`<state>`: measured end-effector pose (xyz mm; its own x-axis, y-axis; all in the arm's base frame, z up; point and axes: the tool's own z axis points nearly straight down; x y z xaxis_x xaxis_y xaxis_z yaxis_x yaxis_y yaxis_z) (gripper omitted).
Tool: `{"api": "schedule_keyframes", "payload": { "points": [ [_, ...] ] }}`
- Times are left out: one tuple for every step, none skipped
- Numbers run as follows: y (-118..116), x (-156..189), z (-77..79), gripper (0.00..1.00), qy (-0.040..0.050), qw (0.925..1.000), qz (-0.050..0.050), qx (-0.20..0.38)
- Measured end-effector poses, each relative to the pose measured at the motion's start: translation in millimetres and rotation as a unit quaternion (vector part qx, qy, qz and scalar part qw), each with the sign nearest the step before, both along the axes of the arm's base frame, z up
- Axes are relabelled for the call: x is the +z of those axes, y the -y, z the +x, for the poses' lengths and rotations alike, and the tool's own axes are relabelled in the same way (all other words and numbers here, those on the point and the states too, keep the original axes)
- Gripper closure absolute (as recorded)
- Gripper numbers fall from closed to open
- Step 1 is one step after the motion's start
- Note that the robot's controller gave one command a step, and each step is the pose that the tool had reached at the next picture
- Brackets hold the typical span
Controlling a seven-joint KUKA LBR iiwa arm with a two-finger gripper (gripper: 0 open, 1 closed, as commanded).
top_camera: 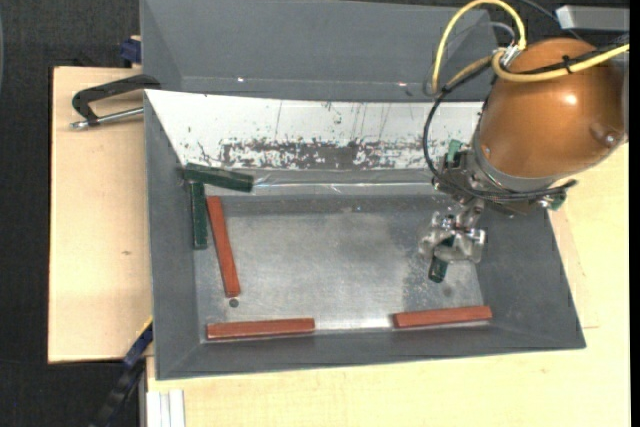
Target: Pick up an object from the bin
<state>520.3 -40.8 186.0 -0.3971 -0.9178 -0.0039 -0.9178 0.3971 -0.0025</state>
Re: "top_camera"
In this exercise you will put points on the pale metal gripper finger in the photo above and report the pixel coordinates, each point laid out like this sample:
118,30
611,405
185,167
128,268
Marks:
436,231
471,241

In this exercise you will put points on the dark green block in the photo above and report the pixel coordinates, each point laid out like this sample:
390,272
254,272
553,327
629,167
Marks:
438,269
220,177
199,220

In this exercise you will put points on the red-brown flat block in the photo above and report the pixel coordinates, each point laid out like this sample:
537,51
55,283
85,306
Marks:
260,328
223,247
442,317

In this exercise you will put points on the grey metal bin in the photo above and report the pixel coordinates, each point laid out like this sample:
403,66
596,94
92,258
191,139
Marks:
320,245

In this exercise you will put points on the pale wood board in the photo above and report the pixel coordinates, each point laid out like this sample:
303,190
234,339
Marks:
97,225

